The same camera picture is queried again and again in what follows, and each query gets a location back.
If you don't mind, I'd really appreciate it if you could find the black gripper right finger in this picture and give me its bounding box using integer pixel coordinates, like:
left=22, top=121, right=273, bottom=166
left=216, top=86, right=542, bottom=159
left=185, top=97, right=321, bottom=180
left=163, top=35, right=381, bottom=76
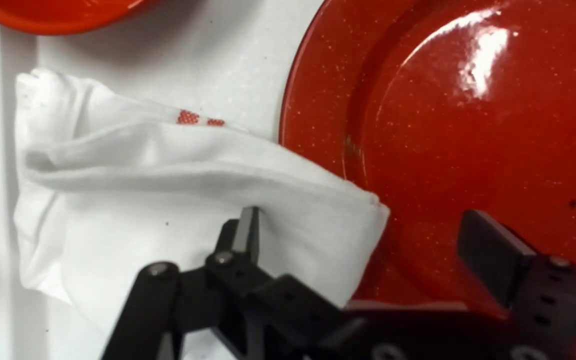
left=456, top=209, right=537, bottom=307

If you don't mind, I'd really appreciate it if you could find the large red plate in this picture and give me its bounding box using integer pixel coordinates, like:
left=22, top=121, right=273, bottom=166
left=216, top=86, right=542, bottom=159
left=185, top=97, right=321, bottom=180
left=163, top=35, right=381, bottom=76
left=278, top=0, right=576, bottom=360

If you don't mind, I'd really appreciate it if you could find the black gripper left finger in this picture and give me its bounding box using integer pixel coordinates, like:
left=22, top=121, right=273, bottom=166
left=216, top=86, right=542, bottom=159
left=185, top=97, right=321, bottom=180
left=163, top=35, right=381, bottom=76
left=232, top=205, right=261, bottom=264

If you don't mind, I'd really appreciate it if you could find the red and white towel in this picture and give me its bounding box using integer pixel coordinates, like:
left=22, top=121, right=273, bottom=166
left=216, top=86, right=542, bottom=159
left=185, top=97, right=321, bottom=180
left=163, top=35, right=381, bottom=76
left=15, top=67, right=388, bottom=330

